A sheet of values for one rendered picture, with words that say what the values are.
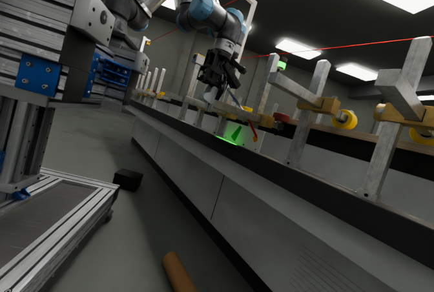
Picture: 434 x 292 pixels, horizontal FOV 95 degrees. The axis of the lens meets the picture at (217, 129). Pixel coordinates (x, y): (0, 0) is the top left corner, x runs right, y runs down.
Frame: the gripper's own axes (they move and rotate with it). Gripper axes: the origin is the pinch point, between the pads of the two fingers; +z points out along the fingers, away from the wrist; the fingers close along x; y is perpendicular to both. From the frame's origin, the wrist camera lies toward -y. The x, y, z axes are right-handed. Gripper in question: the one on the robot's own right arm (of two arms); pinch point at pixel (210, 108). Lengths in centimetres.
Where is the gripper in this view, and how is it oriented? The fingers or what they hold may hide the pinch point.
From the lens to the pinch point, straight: 75.0
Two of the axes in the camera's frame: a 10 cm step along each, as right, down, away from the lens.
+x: 5.6, 2.1, -8.0
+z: -3.0, 9.5, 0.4
